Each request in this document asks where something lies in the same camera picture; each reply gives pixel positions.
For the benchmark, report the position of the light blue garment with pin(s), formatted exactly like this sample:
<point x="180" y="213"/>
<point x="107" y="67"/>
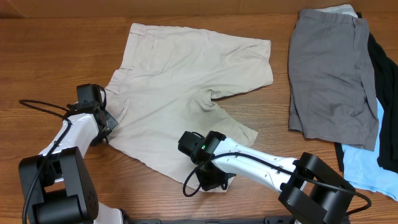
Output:
<point x="361" y="170"/>

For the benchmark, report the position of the beige khaki shorts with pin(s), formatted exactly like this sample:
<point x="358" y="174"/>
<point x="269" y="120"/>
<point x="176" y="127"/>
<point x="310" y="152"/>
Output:
<point x="168" y="83"/>

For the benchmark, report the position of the white speckled garment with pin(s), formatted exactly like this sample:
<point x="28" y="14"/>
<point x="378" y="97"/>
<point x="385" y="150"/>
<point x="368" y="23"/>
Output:
<point x="346" y="9"/>

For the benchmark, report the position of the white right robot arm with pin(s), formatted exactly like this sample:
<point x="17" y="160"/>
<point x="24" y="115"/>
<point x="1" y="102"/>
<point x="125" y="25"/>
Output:
<point x="308" y="188"/>

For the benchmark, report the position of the grey shorts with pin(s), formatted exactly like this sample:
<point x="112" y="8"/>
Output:
<point x="331" y="75"/>

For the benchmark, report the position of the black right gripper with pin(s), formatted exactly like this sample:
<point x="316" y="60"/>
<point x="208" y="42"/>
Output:
<point x="207" y="185"/>

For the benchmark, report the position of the black garment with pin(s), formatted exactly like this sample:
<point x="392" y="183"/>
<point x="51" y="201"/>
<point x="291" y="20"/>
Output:
<point x="385" y="76"/>

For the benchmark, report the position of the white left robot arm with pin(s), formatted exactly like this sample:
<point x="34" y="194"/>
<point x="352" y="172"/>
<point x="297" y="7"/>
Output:
<point x="56" y="184"/>

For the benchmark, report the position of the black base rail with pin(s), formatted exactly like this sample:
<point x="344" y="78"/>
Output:
<point x="267" y="220"/>

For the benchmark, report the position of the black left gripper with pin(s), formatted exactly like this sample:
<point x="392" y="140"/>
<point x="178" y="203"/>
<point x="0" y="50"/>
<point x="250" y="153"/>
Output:
<point x="112" y="122"/>

